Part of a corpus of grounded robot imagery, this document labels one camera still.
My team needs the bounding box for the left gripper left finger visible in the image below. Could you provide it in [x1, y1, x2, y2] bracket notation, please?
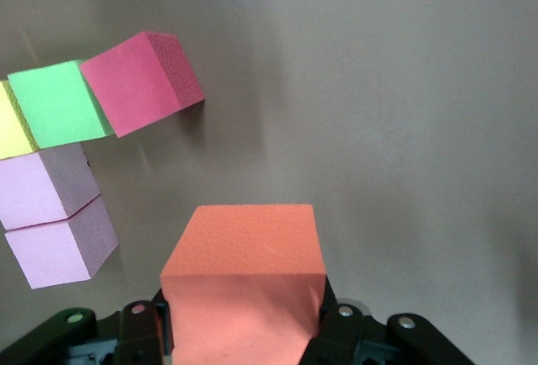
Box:
[0, 288, 176, 365]

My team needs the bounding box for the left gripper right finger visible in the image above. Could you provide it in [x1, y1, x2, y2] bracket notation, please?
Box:
[300, 280, 476, 365]

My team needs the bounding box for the orange foam cube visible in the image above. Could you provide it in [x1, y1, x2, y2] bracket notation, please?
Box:
[159, 204, 328, 365]

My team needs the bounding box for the pink foam cube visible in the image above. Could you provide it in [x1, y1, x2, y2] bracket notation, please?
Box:
[0, 144, 102, 231]
[4, 194, 120, 290]

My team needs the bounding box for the yellow foam cube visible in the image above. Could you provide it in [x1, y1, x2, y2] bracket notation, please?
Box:
[0, 79, 37, 161]

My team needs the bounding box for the green foam cube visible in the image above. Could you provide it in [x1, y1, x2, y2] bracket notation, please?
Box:
[7, 60, 115, 151]

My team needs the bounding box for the red foam cube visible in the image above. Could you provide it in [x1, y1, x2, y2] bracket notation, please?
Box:
[79, 30, 206, 139]

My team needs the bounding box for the brown paper table cover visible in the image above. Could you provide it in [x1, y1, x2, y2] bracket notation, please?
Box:
[0, 0, 538, 365]

